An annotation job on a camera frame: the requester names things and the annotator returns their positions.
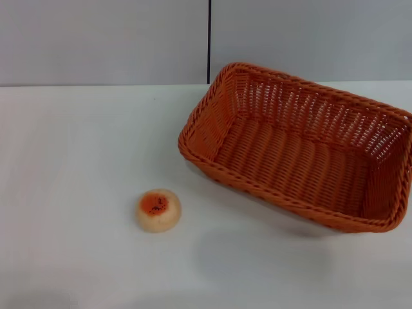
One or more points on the round bun with orange centre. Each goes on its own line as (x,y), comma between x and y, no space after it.
(157,210)

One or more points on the orange woven rectangular basket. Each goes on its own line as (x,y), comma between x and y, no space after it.
(289,167)

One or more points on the dark vertical wall seam strip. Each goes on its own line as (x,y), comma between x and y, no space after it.
(209,42)

